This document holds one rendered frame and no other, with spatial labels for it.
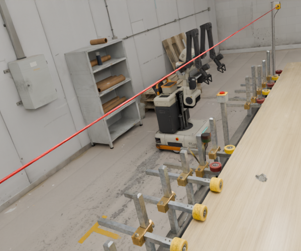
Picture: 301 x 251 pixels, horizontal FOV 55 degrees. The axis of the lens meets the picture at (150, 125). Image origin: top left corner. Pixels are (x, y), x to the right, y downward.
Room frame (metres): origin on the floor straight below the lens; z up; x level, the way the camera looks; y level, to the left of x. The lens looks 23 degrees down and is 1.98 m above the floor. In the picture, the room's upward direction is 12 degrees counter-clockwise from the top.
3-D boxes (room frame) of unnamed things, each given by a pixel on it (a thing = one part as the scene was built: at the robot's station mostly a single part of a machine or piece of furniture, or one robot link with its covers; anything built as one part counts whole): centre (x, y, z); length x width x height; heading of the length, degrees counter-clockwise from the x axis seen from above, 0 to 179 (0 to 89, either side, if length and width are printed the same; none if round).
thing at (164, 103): (3.83, -0.39, 0.59); 0.55 x 0.34 x 0.83; 144
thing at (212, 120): (1.96, -0.46, 0.89); 0.04 x 0.04 x 0.48; 54
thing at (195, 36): (3.33, -0.70, 1.40); 0.11 x 0.06 x 0.43; 144
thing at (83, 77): (4.60, 0.58, 0.78); 0.90 x 0.45 x 1.55; 144
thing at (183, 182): (1.54, -0.15, 0.95); 0.14 x 0.06 x 0.05; 144
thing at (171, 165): (1.78, -0.22, 0.84); 0.43 x 0.03 x 0.04; 54
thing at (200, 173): (1.74, -0.30, 0.85); 0.14 x 0.06 x 0.05; 144
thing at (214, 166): (1.66, -0.38, 0.85); 0.08 x 0.08 x 0.11
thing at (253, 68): (2.97, -1.20, 0.94); 0.04 x 0.04 x 0.48; 54
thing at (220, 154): (1.97, -0.38, 0.84); 0.43 x 0.03 x 0.04; 54
